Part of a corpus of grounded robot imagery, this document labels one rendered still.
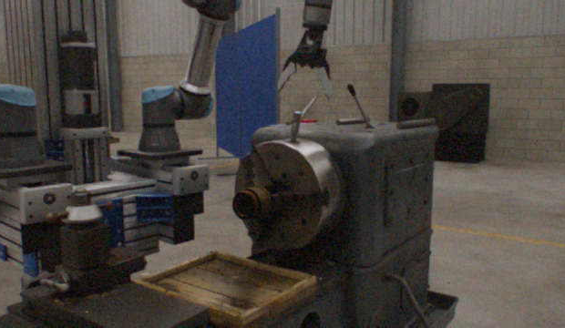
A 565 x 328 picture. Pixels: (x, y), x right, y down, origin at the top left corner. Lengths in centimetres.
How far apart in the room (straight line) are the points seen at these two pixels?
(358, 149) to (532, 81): 983
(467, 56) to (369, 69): 221
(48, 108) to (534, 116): 1012
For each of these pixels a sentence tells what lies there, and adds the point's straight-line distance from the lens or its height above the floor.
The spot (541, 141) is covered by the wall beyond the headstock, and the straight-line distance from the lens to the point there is 1121.
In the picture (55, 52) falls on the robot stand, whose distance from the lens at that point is 187.
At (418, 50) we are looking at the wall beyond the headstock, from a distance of 1176.
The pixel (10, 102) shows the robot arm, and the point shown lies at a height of 134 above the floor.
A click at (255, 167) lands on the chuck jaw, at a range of 142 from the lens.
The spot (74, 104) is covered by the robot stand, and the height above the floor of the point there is 133.
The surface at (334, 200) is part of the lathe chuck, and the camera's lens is 141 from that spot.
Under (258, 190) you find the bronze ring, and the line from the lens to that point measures 134.
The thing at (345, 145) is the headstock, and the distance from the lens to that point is 148.
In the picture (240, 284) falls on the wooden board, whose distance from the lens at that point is 134.
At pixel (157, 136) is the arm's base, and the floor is 122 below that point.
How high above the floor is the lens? 138
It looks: 8 degrees down
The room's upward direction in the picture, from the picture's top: straight up
